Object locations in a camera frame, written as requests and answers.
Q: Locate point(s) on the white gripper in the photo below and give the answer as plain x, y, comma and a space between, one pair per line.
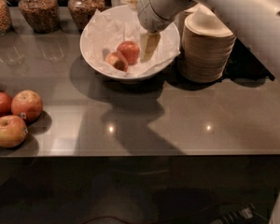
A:
148, 13

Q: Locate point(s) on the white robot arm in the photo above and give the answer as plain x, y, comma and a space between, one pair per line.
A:
256, 23

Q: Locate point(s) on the white ceramic bowl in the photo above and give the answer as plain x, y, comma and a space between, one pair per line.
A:
115, 14

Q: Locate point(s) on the white paper bowl liner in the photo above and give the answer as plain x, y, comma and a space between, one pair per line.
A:
105, 34

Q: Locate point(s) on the yellowish red apple in bowl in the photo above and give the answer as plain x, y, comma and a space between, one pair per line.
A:
117, 61

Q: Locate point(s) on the red apple with sticker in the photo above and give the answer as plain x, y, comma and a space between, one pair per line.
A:
28, 105

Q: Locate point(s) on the dark red apple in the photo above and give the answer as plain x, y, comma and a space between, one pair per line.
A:
5, 104

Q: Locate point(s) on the yellow red front apple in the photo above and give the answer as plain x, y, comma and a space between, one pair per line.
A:
13, 131

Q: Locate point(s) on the rear stack of paper bowls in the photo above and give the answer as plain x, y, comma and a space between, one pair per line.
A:
182, 16

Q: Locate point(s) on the stack of paper bowls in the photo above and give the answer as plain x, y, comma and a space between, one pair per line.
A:
182, 16
207, 44

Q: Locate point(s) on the right glass cereal jar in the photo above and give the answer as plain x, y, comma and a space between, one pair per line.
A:
82, 10

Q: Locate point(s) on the front stack of paper bowls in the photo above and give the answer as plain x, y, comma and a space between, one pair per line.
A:
207, 44

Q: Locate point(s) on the middle glass cereal jar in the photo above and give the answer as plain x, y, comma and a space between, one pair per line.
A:
41, 15

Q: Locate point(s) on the black cable plug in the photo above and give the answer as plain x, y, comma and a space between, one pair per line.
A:
239, 216

